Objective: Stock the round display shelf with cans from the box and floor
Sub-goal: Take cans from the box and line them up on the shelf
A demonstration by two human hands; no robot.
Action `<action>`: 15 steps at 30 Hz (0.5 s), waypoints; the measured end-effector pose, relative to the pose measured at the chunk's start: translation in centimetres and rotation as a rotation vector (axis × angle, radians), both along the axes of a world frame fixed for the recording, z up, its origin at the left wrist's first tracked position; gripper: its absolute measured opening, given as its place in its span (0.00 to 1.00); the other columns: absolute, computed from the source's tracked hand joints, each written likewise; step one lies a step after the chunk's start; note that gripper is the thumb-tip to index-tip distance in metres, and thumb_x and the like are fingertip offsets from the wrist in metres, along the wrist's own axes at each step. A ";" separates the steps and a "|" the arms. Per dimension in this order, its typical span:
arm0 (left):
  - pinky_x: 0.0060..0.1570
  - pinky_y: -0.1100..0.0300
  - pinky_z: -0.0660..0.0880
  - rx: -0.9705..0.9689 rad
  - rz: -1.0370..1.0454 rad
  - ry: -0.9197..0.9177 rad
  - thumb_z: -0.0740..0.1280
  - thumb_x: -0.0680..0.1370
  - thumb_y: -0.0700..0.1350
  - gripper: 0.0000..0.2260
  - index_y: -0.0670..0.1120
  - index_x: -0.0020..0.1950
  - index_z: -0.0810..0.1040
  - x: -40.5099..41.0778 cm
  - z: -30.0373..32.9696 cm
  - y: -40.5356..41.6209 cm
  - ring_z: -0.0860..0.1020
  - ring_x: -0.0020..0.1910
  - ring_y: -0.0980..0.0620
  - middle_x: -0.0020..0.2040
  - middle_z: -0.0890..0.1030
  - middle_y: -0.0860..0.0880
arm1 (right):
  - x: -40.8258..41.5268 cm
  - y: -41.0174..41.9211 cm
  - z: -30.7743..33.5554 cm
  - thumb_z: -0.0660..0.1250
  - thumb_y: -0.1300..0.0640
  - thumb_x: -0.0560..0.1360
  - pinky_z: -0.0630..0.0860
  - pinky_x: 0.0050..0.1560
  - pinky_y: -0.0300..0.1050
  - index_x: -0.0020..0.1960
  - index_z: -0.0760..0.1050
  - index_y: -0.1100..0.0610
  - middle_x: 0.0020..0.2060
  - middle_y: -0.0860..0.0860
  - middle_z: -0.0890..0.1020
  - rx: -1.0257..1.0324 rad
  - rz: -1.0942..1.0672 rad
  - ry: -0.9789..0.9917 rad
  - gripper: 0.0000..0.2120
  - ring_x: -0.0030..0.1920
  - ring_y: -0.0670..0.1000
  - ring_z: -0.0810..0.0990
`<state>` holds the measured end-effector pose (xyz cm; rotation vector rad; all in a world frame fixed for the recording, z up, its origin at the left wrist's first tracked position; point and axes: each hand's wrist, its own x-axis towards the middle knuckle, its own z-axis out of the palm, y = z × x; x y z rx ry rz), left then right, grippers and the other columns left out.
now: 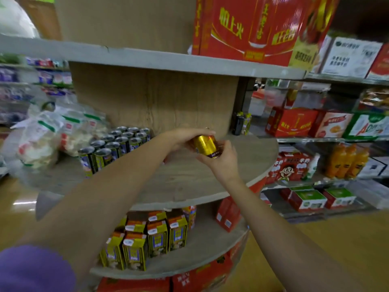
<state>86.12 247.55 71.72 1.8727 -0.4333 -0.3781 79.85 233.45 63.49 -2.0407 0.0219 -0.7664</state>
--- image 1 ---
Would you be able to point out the person's right hand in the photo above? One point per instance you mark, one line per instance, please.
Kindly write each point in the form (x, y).
(226, 165)

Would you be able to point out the person's left hand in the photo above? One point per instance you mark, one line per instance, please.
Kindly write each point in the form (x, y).
(182, 138)

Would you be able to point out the gold can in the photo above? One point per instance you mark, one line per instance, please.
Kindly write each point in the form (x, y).
(206, 145)

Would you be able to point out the round wooden shelf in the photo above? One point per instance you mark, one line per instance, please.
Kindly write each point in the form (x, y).
(182, 179)

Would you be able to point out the group of tall blue-yellow cans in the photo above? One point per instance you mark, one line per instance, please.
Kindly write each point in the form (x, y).
(112, 149)

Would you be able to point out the person's left forearm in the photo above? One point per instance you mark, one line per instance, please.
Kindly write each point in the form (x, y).
(97, 203)

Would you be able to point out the person's right forearm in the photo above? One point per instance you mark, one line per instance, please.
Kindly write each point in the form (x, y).
(288, 246)

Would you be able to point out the black can by column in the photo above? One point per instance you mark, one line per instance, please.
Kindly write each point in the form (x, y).
(238, 124)

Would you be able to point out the yellow green bottle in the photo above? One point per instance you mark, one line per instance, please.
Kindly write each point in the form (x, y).
(247, 124)

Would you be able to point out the small red carton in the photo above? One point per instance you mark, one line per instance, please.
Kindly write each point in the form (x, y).
(228, 214)

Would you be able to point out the small green-top box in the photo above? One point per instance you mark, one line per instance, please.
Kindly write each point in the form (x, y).
(266, 199)
(307, 200)
(285, 191)
(338, 197)

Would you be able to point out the red cartoon face carton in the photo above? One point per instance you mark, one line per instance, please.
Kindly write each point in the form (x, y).
(288, 168)

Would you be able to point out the red yellow-print carton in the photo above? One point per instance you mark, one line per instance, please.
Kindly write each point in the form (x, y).
(290, 123)

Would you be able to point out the red porridge print carton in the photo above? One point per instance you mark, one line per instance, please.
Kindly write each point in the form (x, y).
(133, 285)
(200, 276)
(238, 247)

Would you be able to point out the white slim bottle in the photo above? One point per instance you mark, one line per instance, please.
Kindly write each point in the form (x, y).
(312, 167)

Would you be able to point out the bag of white snacks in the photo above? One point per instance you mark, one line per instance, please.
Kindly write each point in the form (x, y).
(97, 124)
(41, 107)
(39, 145)
(76, 136)

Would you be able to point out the yellow red tall pack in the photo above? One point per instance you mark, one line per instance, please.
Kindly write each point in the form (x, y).
(291, 98)

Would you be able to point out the row of yellow orange cartons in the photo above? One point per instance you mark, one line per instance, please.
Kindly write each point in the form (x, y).
(158, 240)

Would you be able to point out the white red-print carton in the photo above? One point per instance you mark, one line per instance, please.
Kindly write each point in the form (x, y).
(332, 124)

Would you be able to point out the pack of orange bottles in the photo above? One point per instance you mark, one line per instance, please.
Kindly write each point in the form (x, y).
(346, 161)

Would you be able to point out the large red gift carton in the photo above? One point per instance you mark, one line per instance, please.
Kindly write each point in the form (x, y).
(249, 27)

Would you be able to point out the rows of colourful packets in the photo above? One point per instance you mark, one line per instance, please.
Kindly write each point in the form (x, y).
(51, 77)

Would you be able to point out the stack of white plastic packs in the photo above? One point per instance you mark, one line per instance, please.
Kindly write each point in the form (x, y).
(369, 194)

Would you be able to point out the large green white carton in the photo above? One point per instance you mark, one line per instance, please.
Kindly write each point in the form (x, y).
(367, 127)

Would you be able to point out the stack of white blue boxes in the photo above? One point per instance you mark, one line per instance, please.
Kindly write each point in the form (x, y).
(373, 167)

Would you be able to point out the gold brown box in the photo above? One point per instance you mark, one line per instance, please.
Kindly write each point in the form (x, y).
(373, 100)

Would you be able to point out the white grey-print box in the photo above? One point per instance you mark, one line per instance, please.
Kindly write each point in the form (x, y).
(349, 57)

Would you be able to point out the red white-print carton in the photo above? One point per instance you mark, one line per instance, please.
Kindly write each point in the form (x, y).
(380, 62)

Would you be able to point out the purple shirt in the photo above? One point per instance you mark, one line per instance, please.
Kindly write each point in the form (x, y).
(33, 269)

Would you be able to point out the white plastic bag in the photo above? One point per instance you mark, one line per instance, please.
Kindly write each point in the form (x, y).
(15, 18)

